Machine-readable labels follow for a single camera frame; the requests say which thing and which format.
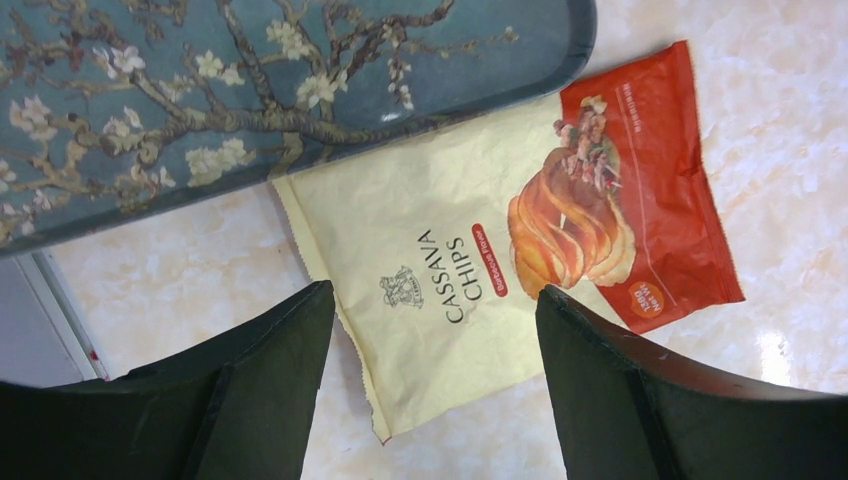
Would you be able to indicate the cassava chips bag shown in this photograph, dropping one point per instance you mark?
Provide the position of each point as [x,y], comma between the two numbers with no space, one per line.
[439,246]

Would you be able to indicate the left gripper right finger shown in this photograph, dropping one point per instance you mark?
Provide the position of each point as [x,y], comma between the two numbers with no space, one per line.
[628,408]

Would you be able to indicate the floral blue serving tray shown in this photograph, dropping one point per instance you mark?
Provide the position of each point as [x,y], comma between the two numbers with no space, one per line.
[112,111]

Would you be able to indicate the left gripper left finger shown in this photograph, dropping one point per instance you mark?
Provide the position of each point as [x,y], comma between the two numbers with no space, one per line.
[237,406]

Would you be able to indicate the aluminium frame rail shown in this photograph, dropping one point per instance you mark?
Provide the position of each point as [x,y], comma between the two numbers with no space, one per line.
[43,340]

